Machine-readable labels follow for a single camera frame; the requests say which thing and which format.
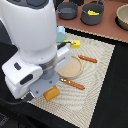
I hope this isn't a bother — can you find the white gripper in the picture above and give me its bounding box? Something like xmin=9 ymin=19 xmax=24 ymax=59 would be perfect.
xmin=2 ymin=43 xmax=71 ymax=99

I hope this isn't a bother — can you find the orange bread loaf toy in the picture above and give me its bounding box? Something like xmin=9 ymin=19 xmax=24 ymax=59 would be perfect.
xmin=43 ymin=86 xmax=60 ymax=101

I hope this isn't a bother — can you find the white milk carton toy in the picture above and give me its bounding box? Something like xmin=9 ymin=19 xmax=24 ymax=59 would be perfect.
xmin=56 ymin=26 xmax=66 ymax=43

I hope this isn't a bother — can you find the yellow butter box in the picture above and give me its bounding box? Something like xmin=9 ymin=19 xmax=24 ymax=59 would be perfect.
xmin=64 ymin=40 xmax=80 ymax=48

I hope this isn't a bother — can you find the grey saucepan with handle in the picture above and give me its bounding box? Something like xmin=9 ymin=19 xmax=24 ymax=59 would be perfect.
xmin=57 ymin=2 xmax=78 ymax=20

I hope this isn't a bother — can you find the yellow cheese wedge toy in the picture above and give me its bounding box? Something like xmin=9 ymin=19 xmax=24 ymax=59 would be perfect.
xmin=87 ymin=10 xmax=99 ymax=16

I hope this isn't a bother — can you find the dark grey pot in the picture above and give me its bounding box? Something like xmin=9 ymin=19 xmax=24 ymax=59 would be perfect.
xmin=81 ymin=0 xmax=105 ymax=25

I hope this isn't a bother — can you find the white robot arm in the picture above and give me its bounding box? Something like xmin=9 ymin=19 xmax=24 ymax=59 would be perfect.
xmin=0 ymin=0 xmax=71 ymax=99

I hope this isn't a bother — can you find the round wooden plate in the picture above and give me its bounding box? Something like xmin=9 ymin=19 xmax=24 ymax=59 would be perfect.
xmin=58 ymin=56 xmax=83 ymax=79

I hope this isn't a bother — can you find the beige woven placemat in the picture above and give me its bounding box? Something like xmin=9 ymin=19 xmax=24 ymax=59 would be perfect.
xmin=31 ymin=33 xmax=114 ymax=128

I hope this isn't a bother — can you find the pink toy stove top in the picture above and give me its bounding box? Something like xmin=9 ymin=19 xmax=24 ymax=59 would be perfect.
xmin=56 ymin=0 xmax=128 ymax=43

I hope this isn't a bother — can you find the beige bowl on stove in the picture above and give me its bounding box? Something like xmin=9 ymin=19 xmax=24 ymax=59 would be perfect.
xmin=116 ymin=4 xmax=128 ymax=30

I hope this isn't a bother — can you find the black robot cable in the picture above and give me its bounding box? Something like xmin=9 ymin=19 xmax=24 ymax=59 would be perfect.
xmin=0 ymin=93 xmax=34 ymax=107

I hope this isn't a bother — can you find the toy fork wooden handle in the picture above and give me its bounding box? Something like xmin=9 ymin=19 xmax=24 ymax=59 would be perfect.
xmin=60 ymin=78 xmax=85 ymax=90

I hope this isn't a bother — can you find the toy knife wooden handle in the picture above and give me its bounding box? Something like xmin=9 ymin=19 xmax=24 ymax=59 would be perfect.
xmin=78 ymin=55 xmax=97 ymax=63

